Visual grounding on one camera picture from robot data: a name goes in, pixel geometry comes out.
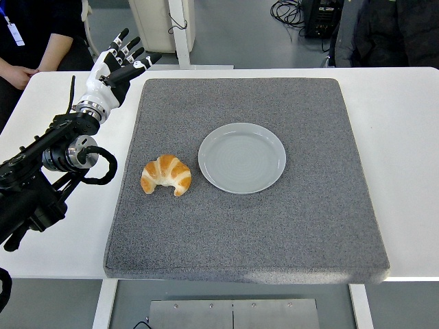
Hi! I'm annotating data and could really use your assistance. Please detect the black floor cables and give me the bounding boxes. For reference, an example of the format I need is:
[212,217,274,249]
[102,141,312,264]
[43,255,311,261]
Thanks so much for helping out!
[270,0,307,38]

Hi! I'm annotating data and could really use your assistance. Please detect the white chair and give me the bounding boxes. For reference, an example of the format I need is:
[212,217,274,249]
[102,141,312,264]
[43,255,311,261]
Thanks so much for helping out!
[80,0,110,71]

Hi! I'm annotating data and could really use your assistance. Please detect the white name badge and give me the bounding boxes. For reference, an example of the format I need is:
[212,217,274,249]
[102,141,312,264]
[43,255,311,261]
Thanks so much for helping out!
[5,15,27,47]

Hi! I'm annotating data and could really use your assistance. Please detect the white post with base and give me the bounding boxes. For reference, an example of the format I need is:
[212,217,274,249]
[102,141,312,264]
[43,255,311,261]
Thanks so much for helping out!
[137,0,234,71]

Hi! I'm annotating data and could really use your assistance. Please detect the person in dark jacket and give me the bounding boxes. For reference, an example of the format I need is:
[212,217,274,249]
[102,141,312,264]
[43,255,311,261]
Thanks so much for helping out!
[327,0,439,69]

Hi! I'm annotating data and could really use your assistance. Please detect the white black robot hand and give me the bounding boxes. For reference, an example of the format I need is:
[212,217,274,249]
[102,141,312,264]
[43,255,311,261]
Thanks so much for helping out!
[78,28,163,112]

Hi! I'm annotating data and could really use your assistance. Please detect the seated person with badge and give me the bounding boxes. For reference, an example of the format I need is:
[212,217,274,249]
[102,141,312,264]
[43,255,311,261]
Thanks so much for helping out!
[0,0,95,133]

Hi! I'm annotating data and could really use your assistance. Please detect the black equipment box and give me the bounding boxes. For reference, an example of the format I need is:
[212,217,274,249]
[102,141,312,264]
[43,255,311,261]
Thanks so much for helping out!
[303,0,344,39]

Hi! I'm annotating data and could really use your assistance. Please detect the white table leg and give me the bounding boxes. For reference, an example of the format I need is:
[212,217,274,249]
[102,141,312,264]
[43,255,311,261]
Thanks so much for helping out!
[91,279,118,329]
[348,283,374,329]

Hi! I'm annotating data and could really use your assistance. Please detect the white cabinet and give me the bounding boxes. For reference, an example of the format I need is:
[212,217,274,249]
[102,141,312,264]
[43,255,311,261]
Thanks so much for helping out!
[128,0,195,54]

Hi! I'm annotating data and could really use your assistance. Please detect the grey felt mat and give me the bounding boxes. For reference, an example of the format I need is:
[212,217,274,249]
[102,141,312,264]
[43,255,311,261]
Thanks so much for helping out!
[103,77,391,286]

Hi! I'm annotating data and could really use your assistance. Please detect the golden croissant bread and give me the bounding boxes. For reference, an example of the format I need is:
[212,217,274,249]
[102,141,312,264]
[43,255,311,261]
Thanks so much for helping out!
[140,154,192,197]

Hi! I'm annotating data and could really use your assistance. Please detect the person's hand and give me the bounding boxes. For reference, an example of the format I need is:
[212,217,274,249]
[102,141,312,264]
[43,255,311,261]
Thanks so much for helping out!
[0,58,37,90]

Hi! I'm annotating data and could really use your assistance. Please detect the grey round plate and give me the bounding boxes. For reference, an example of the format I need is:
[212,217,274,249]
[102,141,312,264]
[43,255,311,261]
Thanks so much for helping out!
[198,122,287,195]

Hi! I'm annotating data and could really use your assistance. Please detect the grey metal plate with screws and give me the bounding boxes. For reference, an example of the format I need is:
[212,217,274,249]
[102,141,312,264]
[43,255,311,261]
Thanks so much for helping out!
[148,298,320,329]

